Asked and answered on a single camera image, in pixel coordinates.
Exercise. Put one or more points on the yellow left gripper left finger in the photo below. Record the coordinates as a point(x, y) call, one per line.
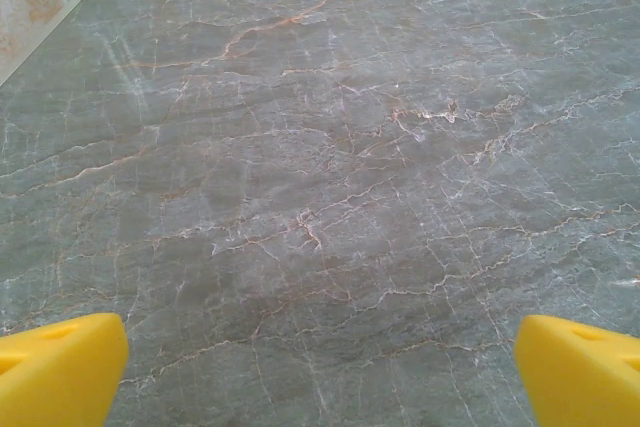
point(60, 372)

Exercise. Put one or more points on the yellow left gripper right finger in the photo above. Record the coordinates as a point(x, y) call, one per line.
point(580, 377)

